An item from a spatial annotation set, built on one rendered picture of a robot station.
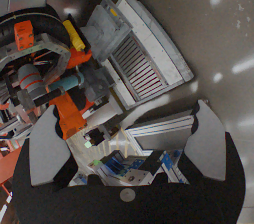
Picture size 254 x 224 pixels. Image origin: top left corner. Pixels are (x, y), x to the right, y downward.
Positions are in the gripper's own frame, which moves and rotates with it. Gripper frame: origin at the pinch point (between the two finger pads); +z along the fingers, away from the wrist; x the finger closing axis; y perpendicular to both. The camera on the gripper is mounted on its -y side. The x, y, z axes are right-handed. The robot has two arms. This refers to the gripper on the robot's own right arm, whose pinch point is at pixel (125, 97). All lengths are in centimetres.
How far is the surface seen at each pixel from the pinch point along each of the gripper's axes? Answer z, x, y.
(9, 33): 32, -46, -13
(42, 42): 41, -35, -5
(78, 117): 79, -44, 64
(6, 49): 30, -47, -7
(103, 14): 96, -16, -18
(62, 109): 77, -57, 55
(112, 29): 90, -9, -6
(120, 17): 93, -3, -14
